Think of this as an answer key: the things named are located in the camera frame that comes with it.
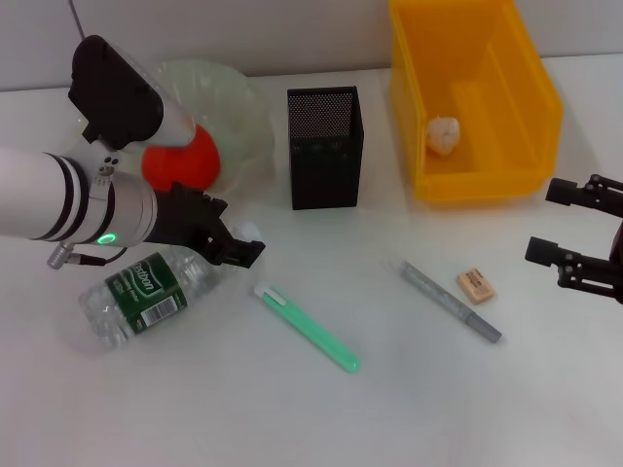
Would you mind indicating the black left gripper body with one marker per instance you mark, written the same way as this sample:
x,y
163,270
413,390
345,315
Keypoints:
x,y
187,219

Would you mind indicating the clear water bottle green label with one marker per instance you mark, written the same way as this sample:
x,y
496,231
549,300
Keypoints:
x,y
146,297

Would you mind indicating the green toothbrush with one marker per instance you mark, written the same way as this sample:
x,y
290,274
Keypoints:
x,y
306,326

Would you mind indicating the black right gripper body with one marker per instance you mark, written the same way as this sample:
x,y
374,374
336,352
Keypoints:
x,y
617,243

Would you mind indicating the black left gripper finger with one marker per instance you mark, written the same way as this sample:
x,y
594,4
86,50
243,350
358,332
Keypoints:
x,y
241,254

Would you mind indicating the white paper ball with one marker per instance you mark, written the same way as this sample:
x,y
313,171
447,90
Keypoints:
x,y
444,135

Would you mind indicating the grey pen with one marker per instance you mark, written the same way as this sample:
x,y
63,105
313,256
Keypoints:
x,y
448,299

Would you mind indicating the beige eraser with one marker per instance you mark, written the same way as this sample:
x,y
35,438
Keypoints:
x,y
476,287

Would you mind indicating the black mesh pen holder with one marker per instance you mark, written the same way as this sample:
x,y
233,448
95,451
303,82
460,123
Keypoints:
x,y
326,170

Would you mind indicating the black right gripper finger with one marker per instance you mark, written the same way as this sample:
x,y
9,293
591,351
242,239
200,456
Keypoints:
x,y
540,250
562,190

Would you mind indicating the red-orange knitted orange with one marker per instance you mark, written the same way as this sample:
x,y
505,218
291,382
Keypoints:
x,y
190,163

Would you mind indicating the green glass fruit plate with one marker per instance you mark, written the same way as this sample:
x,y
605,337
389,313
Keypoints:
x,y
219,97

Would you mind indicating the yellow plastic bin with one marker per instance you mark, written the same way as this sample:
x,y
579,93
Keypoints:
x,y
506,97

